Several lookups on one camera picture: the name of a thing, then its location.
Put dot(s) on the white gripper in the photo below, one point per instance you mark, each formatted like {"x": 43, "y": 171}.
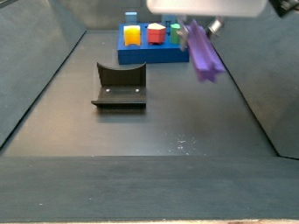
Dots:
{"x": 227, "y": 8}

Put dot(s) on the purple star bar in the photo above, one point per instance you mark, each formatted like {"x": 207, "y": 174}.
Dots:
{"x": 205, "y": 57}

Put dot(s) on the blue peg board base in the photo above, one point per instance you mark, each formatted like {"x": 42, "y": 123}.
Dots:
{"x": 138, "y": 54}

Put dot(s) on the black curved fixture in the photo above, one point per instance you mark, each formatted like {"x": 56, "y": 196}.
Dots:
{"x": 122, "y": 86}

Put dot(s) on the green hexagon block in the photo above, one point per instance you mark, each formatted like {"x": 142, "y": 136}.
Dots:
{"x": 175, "y": 37}

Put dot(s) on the tall light blue block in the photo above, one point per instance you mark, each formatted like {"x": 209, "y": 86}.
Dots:
{"x": 169, "y": 19}

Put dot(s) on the red pentagon block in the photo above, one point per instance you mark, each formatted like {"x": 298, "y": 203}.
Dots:
{"x": 155, "y": 33}

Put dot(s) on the yellow arch block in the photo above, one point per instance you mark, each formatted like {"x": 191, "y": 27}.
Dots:
{"x": 132, "y": 36}

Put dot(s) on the small light blue block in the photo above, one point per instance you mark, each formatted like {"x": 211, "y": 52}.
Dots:
{"x": 131, "y": 17}

